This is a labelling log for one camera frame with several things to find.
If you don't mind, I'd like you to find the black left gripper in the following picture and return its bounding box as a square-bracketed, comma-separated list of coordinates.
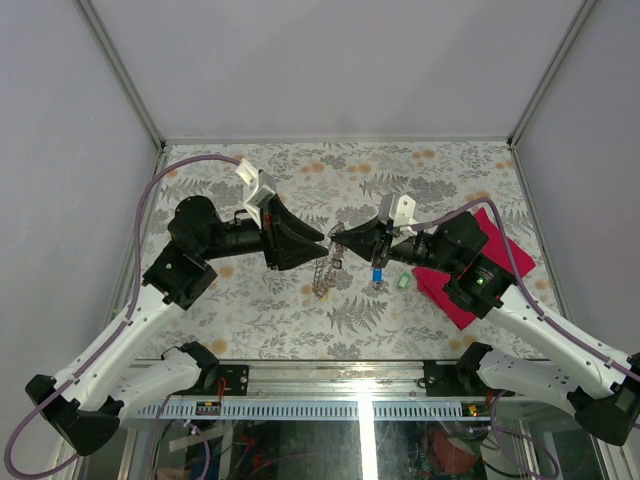
[201, 194, 331, 270]

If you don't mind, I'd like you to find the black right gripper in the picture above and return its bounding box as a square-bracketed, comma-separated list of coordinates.
[332, 213, 459, 275]

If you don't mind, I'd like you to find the large keyring with many rings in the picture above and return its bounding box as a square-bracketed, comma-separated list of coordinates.
[312, 221, 346, 299]

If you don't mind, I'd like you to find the green key tag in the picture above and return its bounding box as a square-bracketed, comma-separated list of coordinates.
[397, 272, 411, 290]

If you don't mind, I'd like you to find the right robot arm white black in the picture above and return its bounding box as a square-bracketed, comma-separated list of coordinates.
[331, 212, 639, 446]

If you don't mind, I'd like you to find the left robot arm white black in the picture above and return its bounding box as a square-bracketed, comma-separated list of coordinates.
[25, 195, 328, 456]

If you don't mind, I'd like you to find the blue key tag with key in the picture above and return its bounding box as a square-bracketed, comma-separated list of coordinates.
[371, 267, 385, 291]

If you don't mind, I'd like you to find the red folded cloth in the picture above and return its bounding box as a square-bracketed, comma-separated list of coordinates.
[411, 206, 537, 331]

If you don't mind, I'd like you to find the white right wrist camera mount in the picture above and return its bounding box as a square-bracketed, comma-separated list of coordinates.
[378, 192, 417, 241]

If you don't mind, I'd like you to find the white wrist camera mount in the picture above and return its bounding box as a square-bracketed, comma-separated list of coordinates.
[378, 192, 417, 241]
[235, 158, 277, 227]

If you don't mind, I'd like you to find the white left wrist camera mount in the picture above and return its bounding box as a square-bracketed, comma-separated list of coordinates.
[235, 158, 277, 227]

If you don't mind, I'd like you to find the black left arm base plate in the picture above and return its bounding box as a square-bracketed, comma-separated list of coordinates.
[214, 364, 250, 398]

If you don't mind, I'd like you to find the aluminium front rail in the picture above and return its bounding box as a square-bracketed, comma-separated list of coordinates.
[119, 357, 501, 401]

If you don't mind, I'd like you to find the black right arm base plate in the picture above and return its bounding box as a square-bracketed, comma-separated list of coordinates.
[423, 360, 467, 397]

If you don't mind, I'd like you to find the white slotted cable duct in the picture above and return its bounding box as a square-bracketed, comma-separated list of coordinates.
[136, 399, 465, 421]

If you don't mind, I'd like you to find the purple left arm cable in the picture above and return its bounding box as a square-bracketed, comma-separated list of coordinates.
[0, 153, 244, 477]

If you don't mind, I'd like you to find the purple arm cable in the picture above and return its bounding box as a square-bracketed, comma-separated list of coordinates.
[412, 197, 631, 476]
[0, 153, 244, 477]

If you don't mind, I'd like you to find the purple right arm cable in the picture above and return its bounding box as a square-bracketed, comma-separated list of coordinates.
[412, 197, 631, 476]

